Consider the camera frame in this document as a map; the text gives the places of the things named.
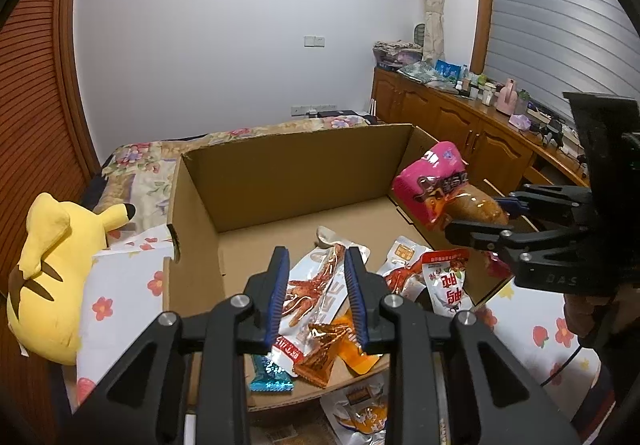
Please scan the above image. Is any pink kettle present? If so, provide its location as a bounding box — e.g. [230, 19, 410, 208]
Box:
[495, 78, 518, 116]

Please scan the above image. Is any pink drumstick packet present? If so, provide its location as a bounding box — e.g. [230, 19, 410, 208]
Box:
[392, 141, 516, 278]

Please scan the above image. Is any blue candy packet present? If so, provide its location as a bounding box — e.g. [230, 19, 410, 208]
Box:
[248, 356, 296, 393]

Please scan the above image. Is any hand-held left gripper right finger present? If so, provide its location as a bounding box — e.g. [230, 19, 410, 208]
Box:
[344, 246, 581, 445]

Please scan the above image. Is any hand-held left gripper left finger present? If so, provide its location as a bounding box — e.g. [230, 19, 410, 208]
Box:
[70, 246, 292, 445]

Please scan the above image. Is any person's right hand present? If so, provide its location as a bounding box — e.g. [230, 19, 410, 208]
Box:
[564, 294, 613, 338]

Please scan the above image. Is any red white spicy snack packet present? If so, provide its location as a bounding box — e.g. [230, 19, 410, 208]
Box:
[379, 236, 426, 300]

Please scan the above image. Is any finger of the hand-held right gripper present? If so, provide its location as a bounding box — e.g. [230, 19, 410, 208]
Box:
[445, 219, 596, 272]
[492, 185, 596, 227]

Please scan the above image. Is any stack of folded cloths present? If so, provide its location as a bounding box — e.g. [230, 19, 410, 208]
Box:
[374, 41, 426, 71]

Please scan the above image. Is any grey window blind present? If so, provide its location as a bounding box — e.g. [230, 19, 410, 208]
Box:
[487, 0, 640, 121]

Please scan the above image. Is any wooden cabinet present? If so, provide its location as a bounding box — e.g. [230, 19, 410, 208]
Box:
[371, 66, 596, 226]

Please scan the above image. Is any brown cardboard box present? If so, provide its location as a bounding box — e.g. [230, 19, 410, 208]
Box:
[162, 124, 521, 413]

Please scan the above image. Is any large chicken feet packet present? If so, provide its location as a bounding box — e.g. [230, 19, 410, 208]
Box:
[272, 225, 371, 378]

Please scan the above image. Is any wooden slatted wardrobe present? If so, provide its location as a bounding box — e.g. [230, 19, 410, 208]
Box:
[0, 0, 101, 426]

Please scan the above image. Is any yellow plush toy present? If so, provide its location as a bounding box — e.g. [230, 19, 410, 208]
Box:
[6, 192, 137, 366]

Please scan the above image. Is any white flower print sheet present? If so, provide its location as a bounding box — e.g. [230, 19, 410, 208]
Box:
[75, 225, 608, 411]

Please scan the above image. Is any small white orange packet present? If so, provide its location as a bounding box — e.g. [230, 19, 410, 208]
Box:
[320, 382, 388, 437]

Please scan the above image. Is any blue box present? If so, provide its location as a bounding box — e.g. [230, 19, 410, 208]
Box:
[435, 59, 461, 81]

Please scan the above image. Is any orange snack packet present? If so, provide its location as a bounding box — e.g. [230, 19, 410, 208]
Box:
[295, 312, 381, 386]

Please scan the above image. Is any black tripod stand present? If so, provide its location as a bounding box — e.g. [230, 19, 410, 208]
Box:
[539, 119, 566, 147]

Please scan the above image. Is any wooden window frame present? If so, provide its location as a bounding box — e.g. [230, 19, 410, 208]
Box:
[470, 0, 496, 76]

